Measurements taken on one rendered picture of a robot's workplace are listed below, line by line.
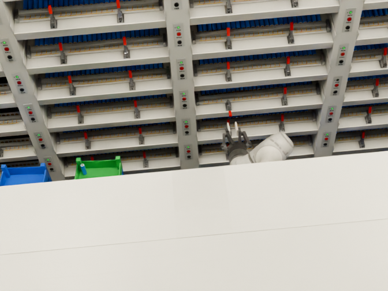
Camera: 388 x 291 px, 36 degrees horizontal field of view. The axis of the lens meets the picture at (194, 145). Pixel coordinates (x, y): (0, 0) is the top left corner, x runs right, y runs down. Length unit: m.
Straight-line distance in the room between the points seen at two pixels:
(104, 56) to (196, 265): 1.73
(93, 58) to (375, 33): 1.20
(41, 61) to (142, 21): 0.49
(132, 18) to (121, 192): 1.47
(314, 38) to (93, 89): 0.99
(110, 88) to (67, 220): 1.72
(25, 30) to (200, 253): 1.70
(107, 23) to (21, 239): 1.53
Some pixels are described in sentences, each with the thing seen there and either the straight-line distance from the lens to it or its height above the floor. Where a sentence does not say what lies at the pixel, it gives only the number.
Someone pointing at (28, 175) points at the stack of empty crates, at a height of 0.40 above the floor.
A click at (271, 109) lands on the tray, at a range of 2.85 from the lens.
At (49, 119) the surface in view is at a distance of 2.89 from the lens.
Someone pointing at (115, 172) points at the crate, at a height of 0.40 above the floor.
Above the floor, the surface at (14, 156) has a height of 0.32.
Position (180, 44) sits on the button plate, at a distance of 2.50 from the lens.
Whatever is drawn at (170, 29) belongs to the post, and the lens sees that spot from 2.45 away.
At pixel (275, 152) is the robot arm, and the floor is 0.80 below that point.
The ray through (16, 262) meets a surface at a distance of 1.01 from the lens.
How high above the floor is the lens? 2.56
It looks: 50 degrees down
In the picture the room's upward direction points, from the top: 4 degrees counter-clockwise
